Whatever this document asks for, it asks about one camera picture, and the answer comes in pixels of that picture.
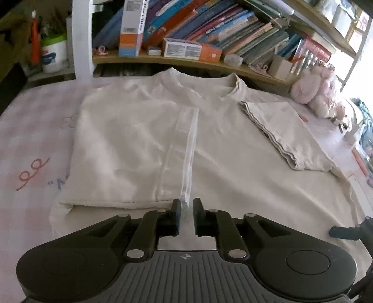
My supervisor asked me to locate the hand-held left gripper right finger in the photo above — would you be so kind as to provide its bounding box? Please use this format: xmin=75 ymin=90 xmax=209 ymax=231
xmin=193 ymin=198 xmax=292 ymax=260

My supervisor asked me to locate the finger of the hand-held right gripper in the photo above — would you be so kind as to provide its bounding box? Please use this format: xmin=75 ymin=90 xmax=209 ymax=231
xmin=329 ymin=217 xmax=373 ymax=242

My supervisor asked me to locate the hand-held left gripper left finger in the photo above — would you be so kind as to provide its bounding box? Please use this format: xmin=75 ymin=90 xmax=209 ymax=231
xmin=83 ymin=199 xmax=183 ymax=260

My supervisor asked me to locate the cream t-shirt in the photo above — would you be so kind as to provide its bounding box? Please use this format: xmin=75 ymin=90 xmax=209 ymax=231
xmin=49 ymin=68 xmax=366 ymax=254

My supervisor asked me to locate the pink stick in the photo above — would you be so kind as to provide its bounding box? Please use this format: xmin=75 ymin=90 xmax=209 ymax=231
xmin=351 ymin=148 xmax=370 ymax=178

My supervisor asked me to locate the blue-green cloth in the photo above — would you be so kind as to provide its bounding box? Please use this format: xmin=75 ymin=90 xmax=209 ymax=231
xmin=357 ymin=99 xmax=373 ymax=178

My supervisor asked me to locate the pink plush toy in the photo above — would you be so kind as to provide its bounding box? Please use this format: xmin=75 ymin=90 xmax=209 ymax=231
xmin=291 ymin=65 xmax=347 ymax=120

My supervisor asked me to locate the wooden bookshelf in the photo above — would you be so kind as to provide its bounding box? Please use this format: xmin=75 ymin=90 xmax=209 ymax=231
xmin=92 ymin=0 xmax=373 ymax=88

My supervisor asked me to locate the clear plastic container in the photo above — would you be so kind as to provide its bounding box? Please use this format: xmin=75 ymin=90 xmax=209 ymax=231
xmin=224 ymin=54 xmax=243 ymax=67

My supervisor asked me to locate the flat orange and white box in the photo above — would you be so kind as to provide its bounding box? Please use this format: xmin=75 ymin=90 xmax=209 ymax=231
xmin=162 ymin=38 xmax=223 ymax=62

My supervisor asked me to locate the white cardboard box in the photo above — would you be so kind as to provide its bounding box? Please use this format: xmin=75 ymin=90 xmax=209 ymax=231
xmin=268 ymin=55 xmax=293 ymax=81

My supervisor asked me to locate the red boxed book set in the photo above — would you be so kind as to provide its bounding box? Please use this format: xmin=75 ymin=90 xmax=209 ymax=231
xmin=291 ymin=38 xmax=333 ymax=73

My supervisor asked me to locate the tall orange and white box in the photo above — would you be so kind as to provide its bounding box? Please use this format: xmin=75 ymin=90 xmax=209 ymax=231
xmin=118 ymin=0 xmax=150 ymax=58

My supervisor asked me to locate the row of colourful books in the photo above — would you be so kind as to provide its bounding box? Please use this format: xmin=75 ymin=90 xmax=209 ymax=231
xmin=93 ymin=0 xmax=306 ymax=66

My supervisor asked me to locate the white upright board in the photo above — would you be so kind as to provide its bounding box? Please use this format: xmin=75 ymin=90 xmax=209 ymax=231
xmin=71 ymin=0 xmax=94 ymax=85

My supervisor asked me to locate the white plastic bucket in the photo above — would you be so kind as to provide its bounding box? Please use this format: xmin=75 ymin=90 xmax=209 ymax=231
xmin=41 ymin=35 xmax=68 ymax=74

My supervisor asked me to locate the orange bottle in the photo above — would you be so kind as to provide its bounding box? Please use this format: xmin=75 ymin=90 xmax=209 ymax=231
xmin=31 ymin=10 xmax=41 ymax=65

